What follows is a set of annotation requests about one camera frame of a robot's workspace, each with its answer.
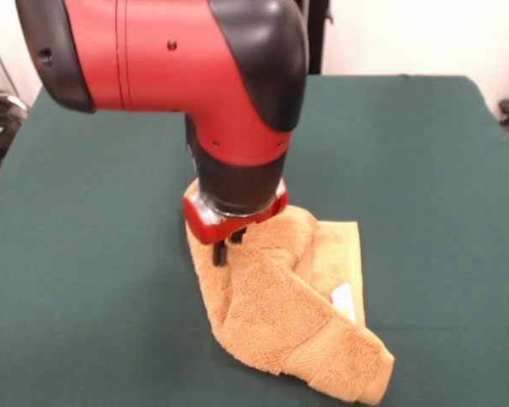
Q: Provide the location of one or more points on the tan terry cloth towel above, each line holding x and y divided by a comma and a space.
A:
280, 305

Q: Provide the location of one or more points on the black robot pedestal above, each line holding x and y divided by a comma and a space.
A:
318, 34

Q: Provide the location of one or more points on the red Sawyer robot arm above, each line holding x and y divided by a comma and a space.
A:
174, 63

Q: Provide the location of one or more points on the dark green table cloth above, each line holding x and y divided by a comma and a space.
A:
68, 275

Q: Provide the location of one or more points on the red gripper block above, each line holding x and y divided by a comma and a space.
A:
208, 231

